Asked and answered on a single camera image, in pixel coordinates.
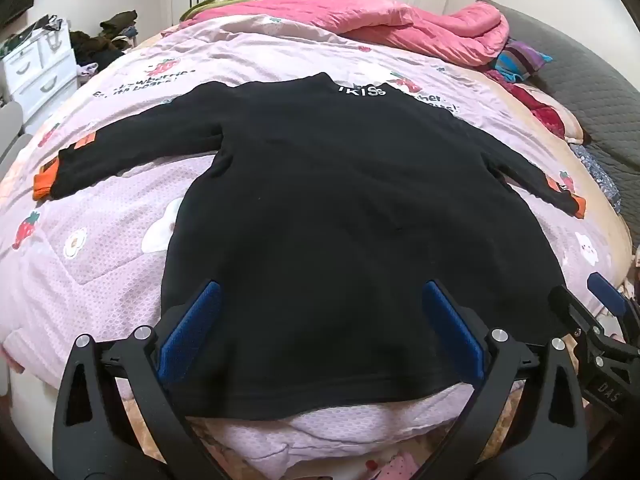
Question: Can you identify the blue floral cloth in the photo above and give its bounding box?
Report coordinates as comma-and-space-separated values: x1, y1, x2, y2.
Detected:
570, 142, 623, 213

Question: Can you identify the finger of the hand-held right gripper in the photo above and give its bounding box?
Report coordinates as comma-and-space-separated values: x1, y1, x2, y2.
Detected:
547, 285, 603, 348
586, 271, 640, 343

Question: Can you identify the black sweater with orange cuffs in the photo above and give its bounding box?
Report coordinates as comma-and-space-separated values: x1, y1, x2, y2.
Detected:
32, 72, 587, 422

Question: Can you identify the grey quilted headboard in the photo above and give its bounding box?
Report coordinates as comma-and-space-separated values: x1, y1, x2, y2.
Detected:
475, 0, 640, 253

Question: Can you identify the red patterned pillow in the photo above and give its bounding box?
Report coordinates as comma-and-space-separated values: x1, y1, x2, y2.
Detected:
482, 70, 583, 143

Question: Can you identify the green blanket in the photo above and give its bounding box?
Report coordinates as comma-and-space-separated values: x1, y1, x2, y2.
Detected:
180, 0, 271, 23

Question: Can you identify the grey chair back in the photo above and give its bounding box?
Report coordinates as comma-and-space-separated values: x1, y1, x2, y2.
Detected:
0, 100, 32, 173

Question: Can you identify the dark bag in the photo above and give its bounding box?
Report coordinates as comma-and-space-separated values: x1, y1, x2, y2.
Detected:
6, 14, 66, 45

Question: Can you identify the colourful striped cloth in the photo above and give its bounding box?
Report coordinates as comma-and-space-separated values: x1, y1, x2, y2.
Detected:
492, 40, 553, 83

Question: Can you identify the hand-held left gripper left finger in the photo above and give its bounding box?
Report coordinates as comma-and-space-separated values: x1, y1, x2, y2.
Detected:
52, 280, 223, 480

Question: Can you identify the pile of dark clothes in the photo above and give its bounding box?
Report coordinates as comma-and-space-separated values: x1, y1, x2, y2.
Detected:
70, 9, 138, 68

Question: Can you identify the pink strawberry print quilt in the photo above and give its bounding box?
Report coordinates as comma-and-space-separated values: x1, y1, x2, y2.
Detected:
0, 12, 633, 480

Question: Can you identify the white drawer cabinet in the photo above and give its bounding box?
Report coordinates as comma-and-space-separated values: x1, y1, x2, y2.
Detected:
0, 15, 81, 123

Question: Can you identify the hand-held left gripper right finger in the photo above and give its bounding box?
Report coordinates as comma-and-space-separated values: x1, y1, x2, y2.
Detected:
420, 280, 588, 480

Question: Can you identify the pink blanket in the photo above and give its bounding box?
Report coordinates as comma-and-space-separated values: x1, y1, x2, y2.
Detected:
177, 0, 511, 67

